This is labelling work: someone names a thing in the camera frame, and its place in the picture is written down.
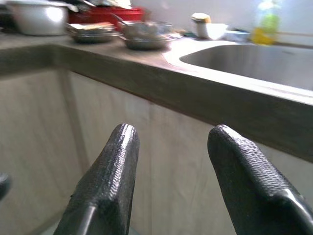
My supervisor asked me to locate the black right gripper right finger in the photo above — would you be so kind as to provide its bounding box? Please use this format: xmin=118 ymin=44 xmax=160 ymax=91
xmin=207 ymin=124 xmax=313 ymax=235

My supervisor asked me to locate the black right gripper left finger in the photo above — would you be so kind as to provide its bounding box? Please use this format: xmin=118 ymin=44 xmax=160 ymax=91
xmin=53 ymin=123 xmax=140 ymax=235

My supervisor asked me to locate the stainless steel kitchen sink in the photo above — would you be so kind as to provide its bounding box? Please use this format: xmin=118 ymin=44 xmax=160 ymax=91
xmin=162 ymin=39 xmax=313 ymax=98

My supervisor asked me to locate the narrow wooden cabinet door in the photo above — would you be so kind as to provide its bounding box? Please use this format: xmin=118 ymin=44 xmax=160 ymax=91
xmin=0 ymin=70 xmax=86 ymax=235

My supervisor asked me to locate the small white plastic tray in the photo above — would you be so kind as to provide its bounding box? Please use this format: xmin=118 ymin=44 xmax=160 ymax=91
xmin=224 ymin=30 xmax=251 ymax=43

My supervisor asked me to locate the steel deep plate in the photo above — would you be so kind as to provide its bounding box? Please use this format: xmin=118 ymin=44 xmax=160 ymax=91
xmin=66 ymin=22 xmax=118 ymax=37

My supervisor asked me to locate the large steel bowl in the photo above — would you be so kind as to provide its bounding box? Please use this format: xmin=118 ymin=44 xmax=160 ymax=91
xmin=117 ymin=21 xmax=173 ymax=41

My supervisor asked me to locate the white sponge holder bowl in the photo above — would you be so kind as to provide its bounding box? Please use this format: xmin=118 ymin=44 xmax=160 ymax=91
xmin=193 ymin=22 xmax=228 ymax=41

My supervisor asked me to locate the yellow dish soap bottle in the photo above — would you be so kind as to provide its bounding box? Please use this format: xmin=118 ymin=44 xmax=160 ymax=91
xmin=251 ymin=0 xmax=281 ymax=46

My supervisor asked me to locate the steel spoon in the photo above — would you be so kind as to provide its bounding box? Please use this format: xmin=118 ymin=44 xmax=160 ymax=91
xmin=111 ymin=13 xmax=128 ymax=26

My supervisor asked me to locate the red plastic basin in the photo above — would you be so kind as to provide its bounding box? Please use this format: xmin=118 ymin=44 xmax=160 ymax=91
xmin=67 ymin=6 xmax=145 ymax=26

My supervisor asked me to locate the large steel pot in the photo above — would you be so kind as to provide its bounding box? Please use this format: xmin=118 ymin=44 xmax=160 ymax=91
xmin=5 ymin=0 xmax=70 ymax=37

